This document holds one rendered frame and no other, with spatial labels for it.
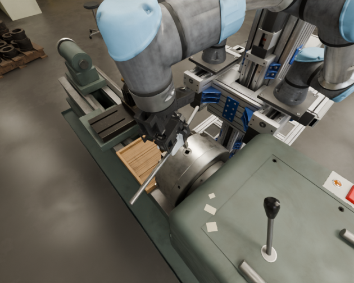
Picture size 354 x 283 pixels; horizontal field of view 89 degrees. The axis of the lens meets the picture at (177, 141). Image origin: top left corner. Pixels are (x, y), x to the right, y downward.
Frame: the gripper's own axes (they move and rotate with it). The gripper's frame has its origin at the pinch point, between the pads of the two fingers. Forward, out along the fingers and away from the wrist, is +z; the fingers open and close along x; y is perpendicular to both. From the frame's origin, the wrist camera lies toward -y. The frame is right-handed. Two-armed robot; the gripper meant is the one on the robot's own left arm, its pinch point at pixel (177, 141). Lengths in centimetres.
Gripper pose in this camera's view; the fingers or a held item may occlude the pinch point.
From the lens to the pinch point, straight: 51.3
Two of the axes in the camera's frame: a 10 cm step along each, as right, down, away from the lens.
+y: -4.9, 8.0, -3.6
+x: 8.6, 3.7, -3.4
